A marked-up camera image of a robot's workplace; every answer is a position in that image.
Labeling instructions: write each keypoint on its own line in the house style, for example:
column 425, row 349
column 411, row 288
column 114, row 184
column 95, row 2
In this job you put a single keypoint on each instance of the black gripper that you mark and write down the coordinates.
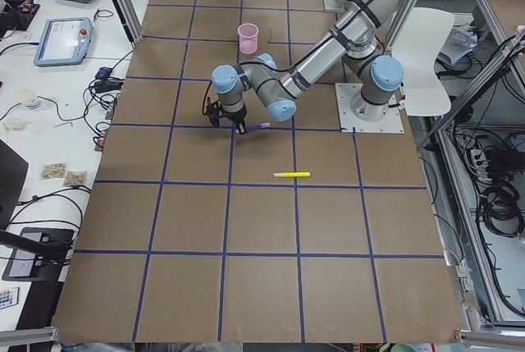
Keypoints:
column 235, row 115

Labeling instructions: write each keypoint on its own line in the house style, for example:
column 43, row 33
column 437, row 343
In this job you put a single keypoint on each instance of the black camera stand base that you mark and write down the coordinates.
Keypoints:
column 38, row 254

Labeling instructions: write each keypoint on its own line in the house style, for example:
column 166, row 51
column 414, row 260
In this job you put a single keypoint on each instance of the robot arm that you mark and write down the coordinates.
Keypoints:
column 350, row 40

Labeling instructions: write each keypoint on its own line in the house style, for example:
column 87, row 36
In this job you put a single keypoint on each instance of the near blue teach pendant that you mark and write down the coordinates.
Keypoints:
column 64, row 42

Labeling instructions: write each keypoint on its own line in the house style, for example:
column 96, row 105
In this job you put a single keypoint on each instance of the pink mesh cup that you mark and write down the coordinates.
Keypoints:
column 248, row 38

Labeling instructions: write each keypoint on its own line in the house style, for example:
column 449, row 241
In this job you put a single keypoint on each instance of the white chair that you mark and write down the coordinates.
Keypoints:
column 417, row 47

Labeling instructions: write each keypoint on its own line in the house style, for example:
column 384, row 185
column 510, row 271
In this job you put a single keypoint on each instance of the yellow highlighter pen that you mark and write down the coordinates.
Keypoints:
column 291, row 174

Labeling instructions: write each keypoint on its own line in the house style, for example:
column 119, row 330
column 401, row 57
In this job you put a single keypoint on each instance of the purple highlighter pen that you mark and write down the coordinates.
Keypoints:
column 259, row 126

